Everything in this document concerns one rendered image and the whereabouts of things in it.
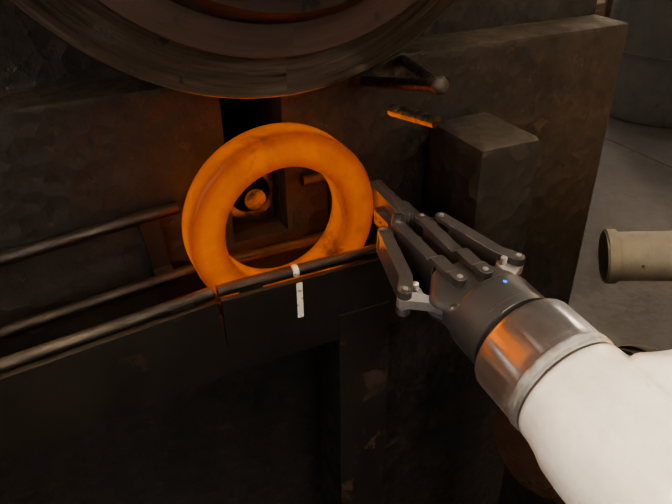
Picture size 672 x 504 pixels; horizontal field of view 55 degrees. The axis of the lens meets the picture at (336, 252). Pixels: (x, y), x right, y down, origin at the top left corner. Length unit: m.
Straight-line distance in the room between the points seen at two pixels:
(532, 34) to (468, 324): 0.40
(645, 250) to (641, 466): 0.38
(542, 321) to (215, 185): 0.28
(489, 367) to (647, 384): 0.10
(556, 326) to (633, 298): 1.50
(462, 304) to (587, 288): 1.46
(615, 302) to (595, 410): 1.51
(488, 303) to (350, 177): 0.19
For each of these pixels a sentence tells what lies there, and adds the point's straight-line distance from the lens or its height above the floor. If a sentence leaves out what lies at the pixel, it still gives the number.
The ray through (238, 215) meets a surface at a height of 0.71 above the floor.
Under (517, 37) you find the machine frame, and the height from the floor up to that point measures 0.87.
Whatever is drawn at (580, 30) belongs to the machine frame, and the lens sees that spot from 0.84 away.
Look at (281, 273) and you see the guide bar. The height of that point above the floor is 0.71.
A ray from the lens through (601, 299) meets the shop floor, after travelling 1.93.
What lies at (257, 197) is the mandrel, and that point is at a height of 0.74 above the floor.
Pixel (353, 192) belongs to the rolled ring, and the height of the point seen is 0.77.
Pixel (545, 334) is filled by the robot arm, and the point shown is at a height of 0.76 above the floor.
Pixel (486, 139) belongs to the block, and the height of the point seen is 0.80.
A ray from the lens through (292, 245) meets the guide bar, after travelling 0.67.
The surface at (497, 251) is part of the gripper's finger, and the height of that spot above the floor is 0.75.
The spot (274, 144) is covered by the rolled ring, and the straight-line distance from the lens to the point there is 0.56.
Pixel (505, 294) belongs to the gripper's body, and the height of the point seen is 0.76.
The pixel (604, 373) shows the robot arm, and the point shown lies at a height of 0.77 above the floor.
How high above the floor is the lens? 1.04
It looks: 31 degrees down
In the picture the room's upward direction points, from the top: 1 degrees counter-clockwise
